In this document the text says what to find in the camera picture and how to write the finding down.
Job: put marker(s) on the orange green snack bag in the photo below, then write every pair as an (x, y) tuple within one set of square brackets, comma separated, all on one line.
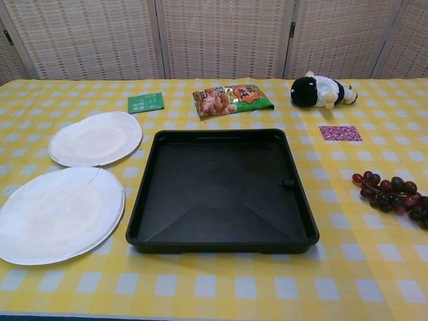
[(230, 100)]

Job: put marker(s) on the beige woven folding screen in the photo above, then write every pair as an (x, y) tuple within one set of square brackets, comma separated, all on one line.
[(214, 33)]

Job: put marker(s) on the green flat packet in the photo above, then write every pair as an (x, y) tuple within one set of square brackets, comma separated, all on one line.
[(145, 102)]

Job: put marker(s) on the black white plush doll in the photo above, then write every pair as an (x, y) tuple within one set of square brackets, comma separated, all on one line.
[(314, 90)]

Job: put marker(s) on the dark red grape bunch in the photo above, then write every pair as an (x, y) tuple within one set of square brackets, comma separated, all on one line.
[(391, 195)]

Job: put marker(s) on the black square plastic tray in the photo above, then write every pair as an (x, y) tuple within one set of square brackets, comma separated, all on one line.
[(217, 187)]

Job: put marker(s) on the white paper plate cracked rim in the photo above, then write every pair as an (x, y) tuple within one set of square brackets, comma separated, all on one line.
[(60, 217)]

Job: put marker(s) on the yellow white checked tablecloth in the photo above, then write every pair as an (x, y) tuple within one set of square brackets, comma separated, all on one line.
[(167, 287), (394, 267)]

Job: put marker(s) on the white paper plate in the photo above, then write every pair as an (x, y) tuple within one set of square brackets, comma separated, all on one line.
[(97, 140)]

